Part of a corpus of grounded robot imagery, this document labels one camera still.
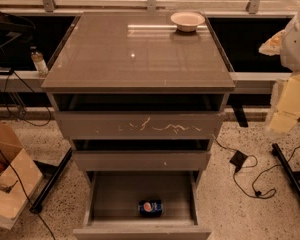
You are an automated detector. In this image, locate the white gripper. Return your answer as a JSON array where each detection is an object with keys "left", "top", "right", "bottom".
[{"left": 259, "top": 9, "right": 300, "bottom": 134}]

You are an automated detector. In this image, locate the blue pepsi can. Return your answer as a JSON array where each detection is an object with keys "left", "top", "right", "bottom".
[{"left": 138, "top": 200, "right": 163, "bottom": 217}]

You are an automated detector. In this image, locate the grey drawer cabinet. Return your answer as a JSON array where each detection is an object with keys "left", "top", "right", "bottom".
[{"left": 40, "top": 11, "right": 237, "bottom": 185}]

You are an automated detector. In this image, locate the middle grey drawer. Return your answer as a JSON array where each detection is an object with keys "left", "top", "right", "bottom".
[{"left": 74, "top": 139, "right": 211, "bottom": 171}]

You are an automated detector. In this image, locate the grey drawer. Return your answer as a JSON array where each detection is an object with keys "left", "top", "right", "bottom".
[
  {"left": 74, "top": 139, "right": 211, "bottom": 171},
  {"left": 54, "top": 94, "right": 225, "bottom": 140},
  {"left": 73, "top": 171, "right": 211, "bottom": 240}
]

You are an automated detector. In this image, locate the top grey drawer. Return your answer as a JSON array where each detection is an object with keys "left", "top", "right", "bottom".
[{"left": 54, "top": 94, "right": 225, "bottom": 140}]

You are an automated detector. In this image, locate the bottom grey drawer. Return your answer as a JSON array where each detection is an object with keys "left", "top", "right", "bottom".
[{"left": 73, "top": 171, "right": 211, "bottom": 240}]

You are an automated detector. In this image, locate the black floor stand bar right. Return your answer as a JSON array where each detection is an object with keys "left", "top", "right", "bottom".
[{"left": 272, "top": 143, "right": 300, "bottom": 201}]

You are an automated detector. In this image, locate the black floor stand bar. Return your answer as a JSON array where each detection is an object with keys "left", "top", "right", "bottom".
[
  {"left": 272, "top": 143, "right": 300, "bottom": 201},
  {"left": 29, "top": 149, "right": 72, "bottom": 214}
]

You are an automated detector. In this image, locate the black power adapter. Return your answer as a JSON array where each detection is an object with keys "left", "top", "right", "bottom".
[{"left": 230, "top": 151, "right": 248, "bottom": 167}]

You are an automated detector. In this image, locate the white bowl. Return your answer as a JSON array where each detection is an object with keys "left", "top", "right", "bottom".
[{"left": 170, "top": 12, "right": 205, "bottom": 32}]

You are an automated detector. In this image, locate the clear plastic bottle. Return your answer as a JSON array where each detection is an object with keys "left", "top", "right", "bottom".
[{"left": 30, "top": 46, "right": 49, "bottom": 78}]

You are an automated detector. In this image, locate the black floor stand bar left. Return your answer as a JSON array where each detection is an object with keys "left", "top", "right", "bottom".
[{"left": 29, "top": 149, "right": 72, "bottom": 214}]

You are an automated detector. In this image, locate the cardboard box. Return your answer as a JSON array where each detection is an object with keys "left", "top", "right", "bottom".
[{"left": 0, "top": 122, "right": 43, "bottom": 229}]

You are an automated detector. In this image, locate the small black device on ledge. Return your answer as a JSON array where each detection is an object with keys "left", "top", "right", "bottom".
[{"left": 0, "top": 67, "right": 13, "bottom": 76}]

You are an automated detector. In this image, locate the black cable left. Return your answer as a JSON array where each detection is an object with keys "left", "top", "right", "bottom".
[{"left": 0, "top": 132, "right": 57, "bottom": 240}]

